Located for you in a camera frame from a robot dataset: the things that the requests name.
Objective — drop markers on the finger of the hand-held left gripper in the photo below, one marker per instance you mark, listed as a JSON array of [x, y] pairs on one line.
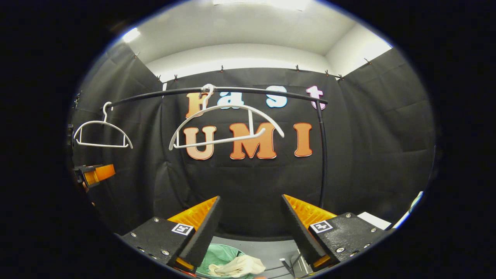
[[101, 173]]

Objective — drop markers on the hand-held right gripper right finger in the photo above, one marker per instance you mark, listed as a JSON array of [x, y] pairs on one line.
[[300, 228]]

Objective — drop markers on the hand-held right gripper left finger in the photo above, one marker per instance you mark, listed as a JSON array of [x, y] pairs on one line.
[[203, 230]]

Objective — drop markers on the green laundry hamper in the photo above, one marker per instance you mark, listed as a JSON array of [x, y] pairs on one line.
[[217, 254]]

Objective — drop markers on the cream shirt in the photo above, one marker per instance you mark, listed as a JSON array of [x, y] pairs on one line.
[[236, 266]]

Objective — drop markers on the white clothes hanger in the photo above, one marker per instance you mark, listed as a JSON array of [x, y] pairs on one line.
[[101, 122], [232, 106]]

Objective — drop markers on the white panel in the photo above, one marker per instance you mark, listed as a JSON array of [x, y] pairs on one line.
[[374, 220]]

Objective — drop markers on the white strip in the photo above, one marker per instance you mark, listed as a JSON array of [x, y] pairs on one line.
[[410, 211]]

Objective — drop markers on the black backdrop cloth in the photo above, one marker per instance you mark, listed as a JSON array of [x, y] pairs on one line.
[[379, 147]]

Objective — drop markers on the small ceiling light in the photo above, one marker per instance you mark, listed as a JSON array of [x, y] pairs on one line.
[[131, 35]]

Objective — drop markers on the row of small backdrop clips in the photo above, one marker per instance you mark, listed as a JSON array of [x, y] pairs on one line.
[[222, 69]]

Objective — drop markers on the large ceiling light panel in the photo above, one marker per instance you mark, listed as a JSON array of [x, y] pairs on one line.
[[263, 4]]

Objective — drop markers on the black clothes rail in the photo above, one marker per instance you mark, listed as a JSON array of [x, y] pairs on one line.
[[321, 155]]

